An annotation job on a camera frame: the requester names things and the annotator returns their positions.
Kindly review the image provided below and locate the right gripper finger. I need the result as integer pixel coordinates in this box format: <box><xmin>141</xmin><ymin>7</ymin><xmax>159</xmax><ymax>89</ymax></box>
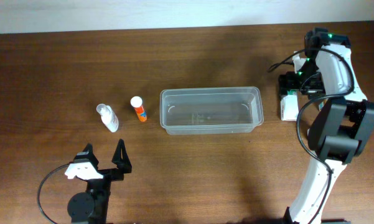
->
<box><xmin>306</xmin><ymin>90</ymin><xmax>324</xmax><ymax>99</ymax></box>
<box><xmin>278</xmin><ymin>75</ymin><xmax>288</xmax><ymax>97</ymax></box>

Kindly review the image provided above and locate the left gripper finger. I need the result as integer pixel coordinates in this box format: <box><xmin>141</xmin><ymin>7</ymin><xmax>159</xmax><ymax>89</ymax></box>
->
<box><xmin>111</xmin><ymin>139</ymin><xmax>132</xmax><ymax>174</ymax></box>
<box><xmin>73</xmin><ymin>143</ymin><xmax>99</xmax><ymax>170</ymax></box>

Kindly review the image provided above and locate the white green medicine box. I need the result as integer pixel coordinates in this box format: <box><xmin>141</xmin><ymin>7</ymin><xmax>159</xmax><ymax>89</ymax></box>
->
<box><xmin>280</xmin><ymin>90</ymin><xmax>299</xmax><ymax>121</ymax></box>

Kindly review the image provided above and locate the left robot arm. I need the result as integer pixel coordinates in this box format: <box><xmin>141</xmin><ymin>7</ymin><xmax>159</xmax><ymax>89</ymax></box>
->
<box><xmin>65</xmin><ymin>139</ymin><xmax>132</xmax><ymax>224</ymax></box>

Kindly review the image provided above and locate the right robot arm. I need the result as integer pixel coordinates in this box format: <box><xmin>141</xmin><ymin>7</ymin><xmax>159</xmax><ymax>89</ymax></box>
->
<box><xmin>278</xmin><ymin>28</ymin><xmax>374</xmax><ymax>223</ymax></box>

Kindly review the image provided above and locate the clear plastic container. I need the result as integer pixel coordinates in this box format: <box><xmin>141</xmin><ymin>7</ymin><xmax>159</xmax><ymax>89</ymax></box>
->
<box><xmin>160</xmin><ymin>86</ymin><xmax>264</xmax><ymax>135</ymax></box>

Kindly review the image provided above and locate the white spray bottle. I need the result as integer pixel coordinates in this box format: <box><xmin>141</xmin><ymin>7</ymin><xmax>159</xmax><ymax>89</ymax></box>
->
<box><xmin>96</xmin><ymin>103</ymin><xmax>119</xmax><ymax>133</ymax></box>

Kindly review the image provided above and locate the orange tube white cap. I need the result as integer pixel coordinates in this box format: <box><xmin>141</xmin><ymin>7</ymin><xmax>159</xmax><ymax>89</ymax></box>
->
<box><xmin>130</xmin><ymin>96</ymin><xmax>147</xmax><ymax>122</ymax></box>

